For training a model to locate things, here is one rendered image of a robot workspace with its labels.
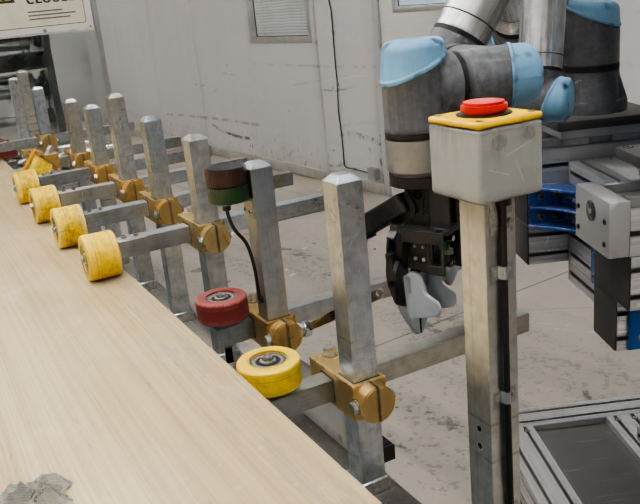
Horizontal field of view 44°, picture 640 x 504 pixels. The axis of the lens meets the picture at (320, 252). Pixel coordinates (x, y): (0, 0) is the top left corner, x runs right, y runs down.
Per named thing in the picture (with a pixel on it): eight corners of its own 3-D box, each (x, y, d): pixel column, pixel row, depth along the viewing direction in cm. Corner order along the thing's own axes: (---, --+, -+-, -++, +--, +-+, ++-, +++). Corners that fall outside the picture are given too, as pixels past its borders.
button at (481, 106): (487, 115, 71) (486, 96, 71) (517, 118, 68) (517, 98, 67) (451, 122, 70) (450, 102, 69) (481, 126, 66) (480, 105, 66)
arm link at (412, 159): (371, 140, 93) (410, 127, 99) (374, 179, 95) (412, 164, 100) (426, 143, 88) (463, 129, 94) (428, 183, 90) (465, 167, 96)
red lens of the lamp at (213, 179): (238, 175, 118) (236, 161, 117) (254, 181, 113) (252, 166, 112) (200, 183, 115) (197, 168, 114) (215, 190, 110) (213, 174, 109)
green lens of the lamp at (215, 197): (240, 192, 118) (238, 177, 118) (256, 199, 113) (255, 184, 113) (202, 200, 116) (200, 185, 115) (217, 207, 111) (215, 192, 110)
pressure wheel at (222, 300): (243, 345, 130) (234, 280, 127) (263, 362, 124) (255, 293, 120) (197, 359, 127) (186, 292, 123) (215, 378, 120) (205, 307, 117)
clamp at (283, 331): (267, 322, 133) (264, 294, 131) (305, 349, 121) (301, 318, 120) (236, 331, 130) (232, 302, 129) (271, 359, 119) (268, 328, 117)
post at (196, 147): (235, 379, 153) (200, 131, 138) (242, 386, 150) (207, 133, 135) (218, 385, 151) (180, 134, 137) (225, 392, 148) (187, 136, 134)
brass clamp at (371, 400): (346, 377, 112) (343, 344, 110) (401, 415, 101) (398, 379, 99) (308, 390, 109) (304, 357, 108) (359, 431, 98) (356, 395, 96)
